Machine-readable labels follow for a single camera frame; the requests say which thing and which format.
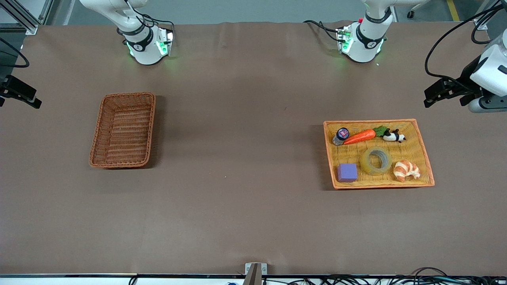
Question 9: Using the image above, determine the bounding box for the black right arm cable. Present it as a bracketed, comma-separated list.
[0, 38, 30, 68]

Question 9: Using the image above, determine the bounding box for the metal base connector box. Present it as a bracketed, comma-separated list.
[336, 25, 354, 54]
[156, 27, 174, 57]

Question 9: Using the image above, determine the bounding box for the black base power cable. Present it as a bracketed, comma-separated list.
[126, 0, 175, 33]
[303, 20, 342, 42]

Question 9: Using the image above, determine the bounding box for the purple foam cube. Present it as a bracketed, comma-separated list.
[337, 163, 358, 183]

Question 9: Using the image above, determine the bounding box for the aluminium frame profile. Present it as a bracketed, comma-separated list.
[472, 0, 507, 31]
[0, 0, 54, 34]

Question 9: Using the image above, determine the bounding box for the brown wicker basket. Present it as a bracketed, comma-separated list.
[89, 92, 156, 169]

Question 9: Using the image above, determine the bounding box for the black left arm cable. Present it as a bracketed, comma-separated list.
[425, 3, 507, 80]

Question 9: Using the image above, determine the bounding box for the office chair caster leg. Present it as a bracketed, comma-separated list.
[407, 0, 430, 19]

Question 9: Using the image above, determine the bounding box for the toy croissant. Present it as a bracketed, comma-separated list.
[393, 160, 421, 182]

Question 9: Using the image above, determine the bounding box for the yellow packing tape roll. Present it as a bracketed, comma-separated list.
[360, 146, 393, 176]

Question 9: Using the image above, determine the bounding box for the small jar purple lid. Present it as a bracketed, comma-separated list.
[332, 127, 350, 146]

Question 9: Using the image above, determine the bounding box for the metal table edge bracket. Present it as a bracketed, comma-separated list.
[245, 262, 267, 285]

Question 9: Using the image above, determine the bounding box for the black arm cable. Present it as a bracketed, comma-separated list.
[425, 3, 507, 80]
[0, 38, 30, 68]

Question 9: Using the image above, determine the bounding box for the black white panda toy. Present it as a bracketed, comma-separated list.
[383, 129, 406, 143]

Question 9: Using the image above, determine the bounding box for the orange toy carrot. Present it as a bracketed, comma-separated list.
[343, 125, 389, 145]

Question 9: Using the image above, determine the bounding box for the black cable bundle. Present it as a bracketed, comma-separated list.
[261, 267, 507, 285]

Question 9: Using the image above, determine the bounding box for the orange wicker tray basket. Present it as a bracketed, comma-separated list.
[323, 119, 435, 190]

